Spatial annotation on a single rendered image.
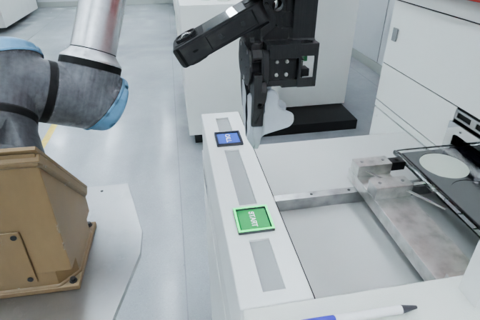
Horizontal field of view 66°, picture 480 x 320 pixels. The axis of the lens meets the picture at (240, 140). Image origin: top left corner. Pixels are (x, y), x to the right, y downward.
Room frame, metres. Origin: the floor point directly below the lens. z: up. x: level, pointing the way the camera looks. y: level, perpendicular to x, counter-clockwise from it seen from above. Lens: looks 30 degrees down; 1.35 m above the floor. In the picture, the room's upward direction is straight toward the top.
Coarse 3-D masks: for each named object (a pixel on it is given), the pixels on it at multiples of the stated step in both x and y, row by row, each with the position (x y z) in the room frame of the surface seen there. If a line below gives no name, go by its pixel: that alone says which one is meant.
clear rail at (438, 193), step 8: (408, 160) 0.70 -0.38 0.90; (408, 168) 0.68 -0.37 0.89; (416, 168) 0.67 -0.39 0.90; (416, 176) 0.65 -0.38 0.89; (424, 176) 0.64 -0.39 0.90; (432, 184) 0.61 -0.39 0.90; (432, 192) 0.60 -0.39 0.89; (440, 192) 0.58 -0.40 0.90; (440, 200) 0.57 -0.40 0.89; (448, 200) 0.56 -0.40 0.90; (456, 208) 0.54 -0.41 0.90; (464, 216) 0.51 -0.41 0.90; (472, 224) 0.49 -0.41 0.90
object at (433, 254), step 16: (352, 176) 0.68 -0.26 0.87; (368, 176) 0.67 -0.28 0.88; (384, 176) 0.67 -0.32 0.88; (368, 192) 0.61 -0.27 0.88; (384, 208) 0.56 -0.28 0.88; (400, 208) 0.56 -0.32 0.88; (416, 208) 0.56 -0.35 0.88; (384, 224) 0.54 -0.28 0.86; (400, 224) 0.52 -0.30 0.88; (416, 224) 0.52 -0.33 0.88; (432, 224) 0.52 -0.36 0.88; (400, 240) 0.49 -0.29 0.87; (416, 240) 0.48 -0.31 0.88; (432, 240) 0.48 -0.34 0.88; (448, 240) 0.48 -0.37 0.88; (416, 256) 0.44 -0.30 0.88; (432, 256) 0.44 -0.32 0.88; (448, 256) 0.44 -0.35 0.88; (464, 256) 0.44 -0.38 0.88; (432, 272) 0.41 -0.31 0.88; (448, 272) 0.41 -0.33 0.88
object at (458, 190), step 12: (408, 156) 0.72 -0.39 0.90; (420, 156) 0.72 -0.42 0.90; (456, 156) 0.72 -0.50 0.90; (468, 156) 0.72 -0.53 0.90; (420, 168) 0.67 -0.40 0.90; (432, 180) 0.63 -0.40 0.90; (444, 180) 0.63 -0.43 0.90; (456, 180) 0.63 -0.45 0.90; (468, 180) 0.63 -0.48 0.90; (444, 192) 0.59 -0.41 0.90; (456, 192) 0.59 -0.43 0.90; (468, 192) 0.59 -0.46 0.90; (456, 204) 0.55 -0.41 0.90; (468, 204) 0.55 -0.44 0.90
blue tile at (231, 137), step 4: (220, 136) 0.70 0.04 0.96; (224, 136) 0.70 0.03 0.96; (228, 136) 0.70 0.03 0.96; (232, 136) 0.70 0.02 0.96; (236, 136) 0.70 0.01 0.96; (220, 140) 0.68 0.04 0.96; (224, 140) 0.68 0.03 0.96; (228, 140) 0.68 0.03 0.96; (232, 140) 0.68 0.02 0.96; (236, 140) 0.68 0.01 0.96
